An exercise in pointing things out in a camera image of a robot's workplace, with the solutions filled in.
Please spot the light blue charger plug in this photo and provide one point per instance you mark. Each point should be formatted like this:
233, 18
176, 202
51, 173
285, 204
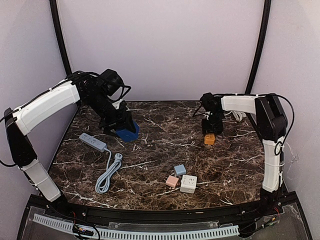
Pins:
179, 170

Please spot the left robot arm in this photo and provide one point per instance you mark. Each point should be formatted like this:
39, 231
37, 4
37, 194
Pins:
103, 93

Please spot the black right frame post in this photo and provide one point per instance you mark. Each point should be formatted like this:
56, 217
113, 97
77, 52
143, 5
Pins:
260, 45

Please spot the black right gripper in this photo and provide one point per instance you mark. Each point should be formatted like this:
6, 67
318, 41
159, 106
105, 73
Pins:
217, 132

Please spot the pink charger plug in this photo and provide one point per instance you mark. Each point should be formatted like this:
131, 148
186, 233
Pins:
172, 181

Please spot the black front table rail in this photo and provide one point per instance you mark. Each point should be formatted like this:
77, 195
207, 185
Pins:
237, 214

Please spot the grey-blue power strip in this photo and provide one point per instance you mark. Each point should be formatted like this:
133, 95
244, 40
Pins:
93, 142

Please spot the light blue slotted cable duct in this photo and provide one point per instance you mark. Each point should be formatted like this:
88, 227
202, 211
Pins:
127, 231

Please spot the orange power strip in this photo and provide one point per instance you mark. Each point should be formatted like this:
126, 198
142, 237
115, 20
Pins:
209, 139

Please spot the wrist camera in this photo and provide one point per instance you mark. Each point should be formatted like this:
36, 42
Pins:
211, 102
111, 82

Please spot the dark blue cube socket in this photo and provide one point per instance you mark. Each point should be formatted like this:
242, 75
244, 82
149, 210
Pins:
128, 136

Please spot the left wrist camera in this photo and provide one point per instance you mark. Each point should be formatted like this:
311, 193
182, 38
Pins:
111, 82

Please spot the black frame post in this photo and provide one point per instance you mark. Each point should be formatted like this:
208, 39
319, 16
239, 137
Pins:
260, 45
59, 36

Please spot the black left frame post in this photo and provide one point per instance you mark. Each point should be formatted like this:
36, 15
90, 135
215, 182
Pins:
59, 36

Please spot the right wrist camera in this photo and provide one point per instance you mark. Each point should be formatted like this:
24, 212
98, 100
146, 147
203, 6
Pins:
211, 102

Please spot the white cube socket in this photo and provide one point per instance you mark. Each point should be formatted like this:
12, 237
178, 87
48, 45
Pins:
188, 184

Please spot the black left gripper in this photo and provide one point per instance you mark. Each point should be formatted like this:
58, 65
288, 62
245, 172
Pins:
120, 117

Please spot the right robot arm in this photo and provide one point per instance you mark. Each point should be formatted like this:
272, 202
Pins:
271, 126

